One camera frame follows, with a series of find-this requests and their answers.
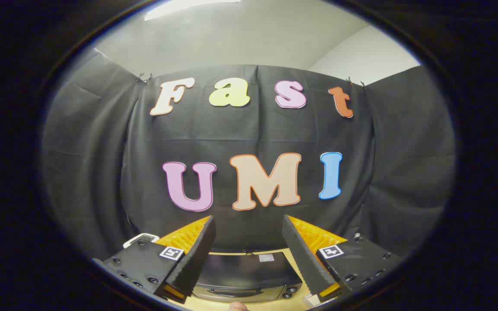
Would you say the white bread toaster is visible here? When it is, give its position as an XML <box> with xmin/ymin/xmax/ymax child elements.
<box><xmin>123</xmin><ymin>233</ymin><xmax>160</xmax><ymax>249</ymax></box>

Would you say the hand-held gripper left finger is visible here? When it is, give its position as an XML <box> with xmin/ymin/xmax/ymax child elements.
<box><xmin>93</xmin><ymin>215</ymin><xmax>216</xmax><ymax>304</ymax></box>

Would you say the black toaster oven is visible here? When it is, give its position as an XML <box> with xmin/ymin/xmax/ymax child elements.
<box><xmin>192</xmin><ymin>251</ymin><xmax>303</xmax><ymax>303</ymax></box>

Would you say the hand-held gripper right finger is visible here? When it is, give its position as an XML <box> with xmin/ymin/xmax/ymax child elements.
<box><xmin>282</xmin><ymin>215</ymin><xmax>401</xmax><ymax>299</ymax></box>

